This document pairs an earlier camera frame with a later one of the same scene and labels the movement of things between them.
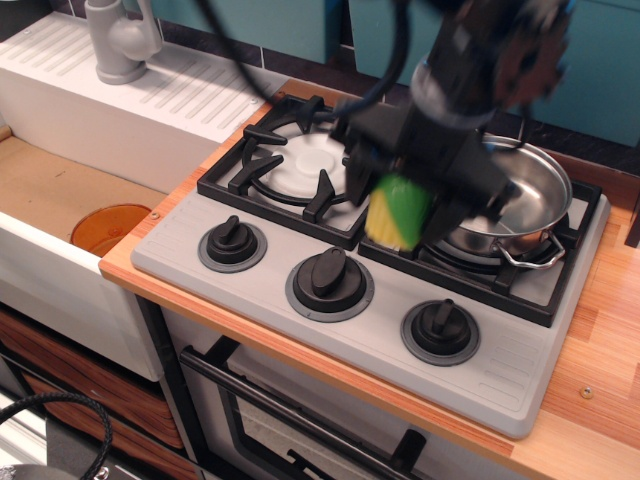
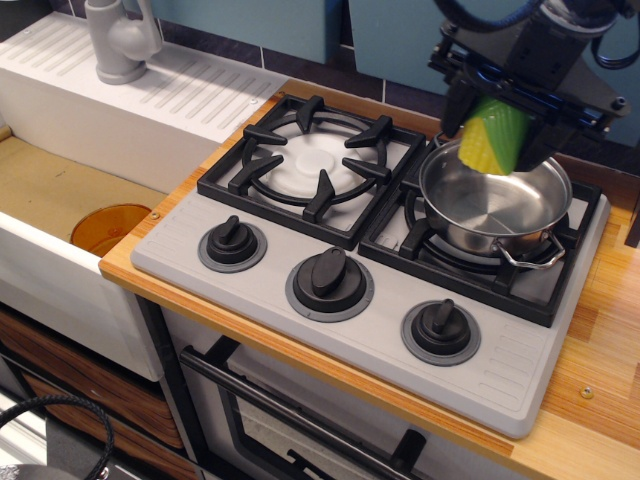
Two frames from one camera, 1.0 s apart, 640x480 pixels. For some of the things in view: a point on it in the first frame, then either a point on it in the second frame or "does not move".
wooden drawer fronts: (128, 395) does not move
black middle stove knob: (329, 286) does not move
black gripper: (468, 168) → (537, 69)
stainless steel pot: (538, 196) does not move
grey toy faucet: (122, 46) does not move
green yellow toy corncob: (398, 211) → (494, 137)
